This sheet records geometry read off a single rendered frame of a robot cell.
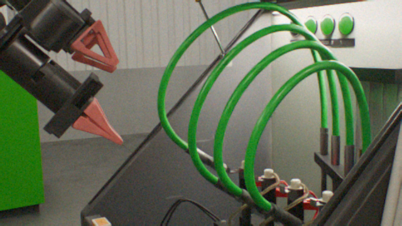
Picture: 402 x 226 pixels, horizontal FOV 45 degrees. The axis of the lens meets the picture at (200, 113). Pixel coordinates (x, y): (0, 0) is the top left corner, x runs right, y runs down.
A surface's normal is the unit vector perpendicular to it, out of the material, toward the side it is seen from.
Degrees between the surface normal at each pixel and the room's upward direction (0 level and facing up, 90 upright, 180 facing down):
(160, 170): 90
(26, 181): 90
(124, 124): 90
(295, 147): 90
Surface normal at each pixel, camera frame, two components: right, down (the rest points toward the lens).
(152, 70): 0.36, 0.12
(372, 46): -0.89, 0.09
